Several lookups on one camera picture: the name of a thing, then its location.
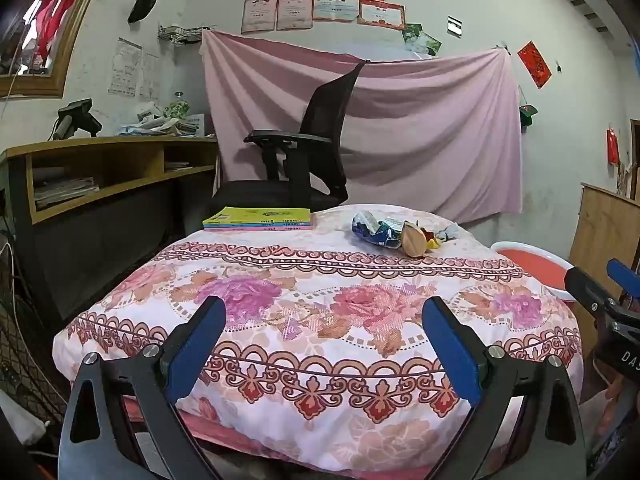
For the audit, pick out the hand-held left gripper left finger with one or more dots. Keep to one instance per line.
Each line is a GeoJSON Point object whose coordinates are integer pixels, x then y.
{"type": "Point", "coordinates": [192, 350]}

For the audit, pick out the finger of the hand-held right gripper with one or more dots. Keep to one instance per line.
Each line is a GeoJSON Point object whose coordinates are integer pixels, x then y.
{"type": "Point", "coordinates": [585, 287]}
{"type": "Point", "coordinates": [622, 272]}

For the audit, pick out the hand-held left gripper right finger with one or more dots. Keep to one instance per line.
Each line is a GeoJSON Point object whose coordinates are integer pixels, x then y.
{"type": "Point", "coordinates": [452, 355]}

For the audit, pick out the red bucket with white rim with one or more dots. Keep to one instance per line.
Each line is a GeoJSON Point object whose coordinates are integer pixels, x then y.
{"type": "Point", "coordinates": [530, 270]}

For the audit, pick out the red yellow candy wrapper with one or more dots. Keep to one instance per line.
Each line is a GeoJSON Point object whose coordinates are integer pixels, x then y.
{"type": "Point", "coordinates": [431, 242]}

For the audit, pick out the tan wooden shell piece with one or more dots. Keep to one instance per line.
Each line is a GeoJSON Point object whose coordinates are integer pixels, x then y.
{"type": "Point", "coordinates": [414, 242]}

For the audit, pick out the person's right hand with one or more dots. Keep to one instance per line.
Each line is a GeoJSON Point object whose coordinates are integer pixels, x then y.
{"type": "Point", "coordinates": [611, 402]}

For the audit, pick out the wooden cabinet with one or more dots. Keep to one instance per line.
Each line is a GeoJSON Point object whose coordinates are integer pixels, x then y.
{"type": "Point", "coordinates": [607, 230]}

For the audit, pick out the floral pink blanket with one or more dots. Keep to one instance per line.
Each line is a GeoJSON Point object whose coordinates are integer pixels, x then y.
{"type": "Point", "coordinates": [300, 310]}

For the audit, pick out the red hanging ornament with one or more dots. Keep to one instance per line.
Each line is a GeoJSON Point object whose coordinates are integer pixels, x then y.
{"type": "Point", "coordinates": [613, 146]}

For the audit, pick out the blue book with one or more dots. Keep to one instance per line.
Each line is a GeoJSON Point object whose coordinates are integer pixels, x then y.
{"type": "Point", "coordinates": [260, 224]}

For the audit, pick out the yellow book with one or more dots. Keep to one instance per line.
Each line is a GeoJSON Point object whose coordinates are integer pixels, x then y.
{"type": "Point", "coordinates": [255, 214]}

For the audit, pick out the wooden desk with shelves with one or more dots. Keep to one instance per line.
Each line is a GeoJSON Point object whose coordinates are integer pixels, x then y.
{"type": "Point", "coordinates": [100, 230]}

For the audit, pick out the green hat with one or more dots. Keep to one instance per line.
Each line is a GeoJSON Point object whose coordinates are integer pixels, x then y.
{"type": "Point", "coordinates": [526, 115]}

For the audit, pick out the small shelf paper stack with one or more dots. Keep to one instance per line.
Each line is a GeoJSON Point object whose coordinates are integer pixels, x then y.
{"type": "Point", "coordinates": [176, 165]}

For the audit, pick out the stack of shelf papers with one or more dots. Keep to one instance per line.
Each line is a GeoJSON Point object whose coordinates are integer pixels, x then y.
{"type": "Point", "coordinates": [65, 192]}

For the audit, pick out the pink hanging cloth sheet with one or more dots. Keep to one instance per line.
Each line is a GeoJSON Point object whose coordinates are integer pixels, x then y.
{"type": "Point", "coordinates": [425, 135]}

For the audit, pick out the pile of papers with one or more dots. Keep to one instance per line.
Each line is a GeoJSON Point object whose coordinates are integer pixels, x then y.
{"type": "Point", "coordinates": [150, 125]}

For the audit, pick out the black office chair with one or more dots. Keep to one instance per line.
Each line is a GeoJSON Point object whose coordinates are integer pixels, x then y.
{"type": "Point", "coordinates": [320, 125]}

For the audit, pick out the black glue gun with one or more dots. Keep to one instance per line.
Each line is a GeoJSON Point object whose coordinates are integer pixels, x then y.
{"type": "Point", "coordinates": [80, 112]}

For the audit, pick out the green photo print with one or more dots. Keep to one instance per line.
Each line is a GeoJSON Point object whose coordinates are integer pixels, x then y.
{"type": "Point", "coordinates": [430, 44]}
{"type": "Point", "coordinates": [410, 32]}

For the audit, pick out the red hanging flags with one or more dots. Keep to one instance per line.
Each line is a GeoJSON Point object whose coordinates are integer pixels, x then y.
{"type": "Point", "coordinates": [55, 10]}

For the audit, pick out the red paper wall poster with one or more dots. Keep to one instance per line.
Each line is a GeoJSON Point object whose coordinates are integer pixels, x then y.
{"type": "Point", "coordinates": [534, 65]}

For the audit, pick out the white wall paper sheet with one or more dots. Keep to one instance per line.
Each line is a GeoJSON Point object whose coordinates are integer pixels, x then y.
{"type": "Point", "coordinates": [150, 77]}

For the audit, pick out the white wall calendar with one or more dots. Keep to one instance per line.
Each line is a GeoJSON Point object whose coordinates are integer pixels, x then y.
{"type": "Point", "coordinates": [125, 67]}

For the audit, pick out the silver wall sticker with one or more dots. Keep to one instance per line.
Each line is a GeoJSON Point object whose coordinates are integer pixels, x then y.
{"type": "Point", "coordinates": [454, 26]}

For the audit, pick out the wooden window frame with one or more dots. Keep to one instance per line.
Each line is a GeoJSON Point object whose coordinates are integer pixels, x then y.
{"type": "Point", "coordinates": [70, 60]}

